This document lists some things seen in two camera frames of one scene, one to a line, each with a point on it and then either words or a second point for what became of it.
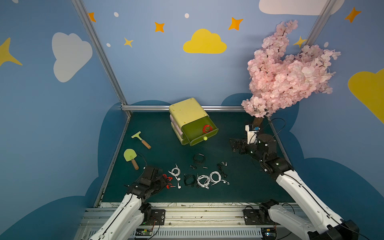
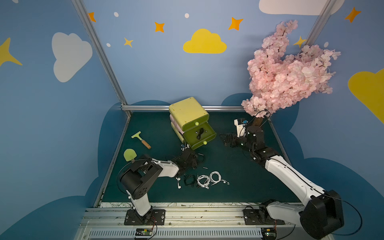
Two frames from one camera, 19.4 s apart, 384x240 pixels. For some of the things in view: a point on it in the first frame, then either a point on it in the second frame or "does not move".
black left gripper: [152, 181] → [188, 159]
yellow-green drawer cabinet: [189, 122] does not move
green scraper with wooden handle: [137, 136] does not move
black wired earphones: [219, 165] → [200, 132]
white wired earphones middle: [203, 181] does not move
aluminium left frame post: [105, 58] does not move
